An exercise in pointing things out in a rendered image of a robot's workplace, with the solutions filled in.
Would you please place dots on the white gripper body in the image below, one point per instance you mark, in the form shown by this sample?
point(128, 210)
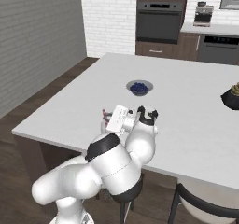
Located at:
point(116, 119)

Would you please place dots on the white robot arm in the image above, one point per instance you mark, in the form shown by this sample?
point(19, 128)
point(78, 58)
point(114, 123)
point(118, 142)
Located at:
point(112, 165)

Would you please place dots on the brown island counter base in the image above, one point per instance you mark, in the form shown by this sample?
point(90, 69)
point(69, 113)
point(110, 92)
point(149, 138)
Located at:
point(37, 159)

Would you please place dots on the blueberries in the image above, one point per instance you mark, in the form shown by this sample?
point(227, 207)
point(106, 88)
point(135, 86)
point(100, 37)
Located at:
point(138, 87)

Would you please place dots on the grey bowl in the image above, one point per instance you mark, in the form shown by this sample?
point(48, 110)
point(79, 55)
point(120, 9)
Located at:
point(148, 85)

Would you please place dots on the brown lower cupboard run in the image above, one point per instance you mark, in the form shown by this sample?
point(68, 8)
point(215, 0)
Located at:
point(168, 50)

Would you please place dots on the black pot with tan contents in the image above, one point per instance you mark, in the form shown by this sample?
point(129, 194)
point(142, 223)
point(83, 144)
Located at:
point(231, 98)

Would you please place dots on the dark grey dishwasher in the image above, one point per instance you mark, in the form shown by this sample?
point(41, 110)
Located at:
point(217, 50)

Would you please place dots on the silver coffee machine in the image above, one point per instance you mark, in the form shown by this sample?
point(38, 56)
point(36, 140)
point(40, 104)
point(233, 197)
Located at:
point(203, 14)

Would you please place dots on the black wall oven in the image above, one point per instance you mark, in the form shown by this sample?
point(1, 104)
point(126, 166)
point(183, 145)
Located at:
point(159, 22)

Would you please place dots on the white chair with black frame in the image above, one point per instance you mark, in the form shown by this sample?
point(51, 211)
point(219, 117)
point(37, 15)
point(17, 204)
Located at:
point(202, 199)

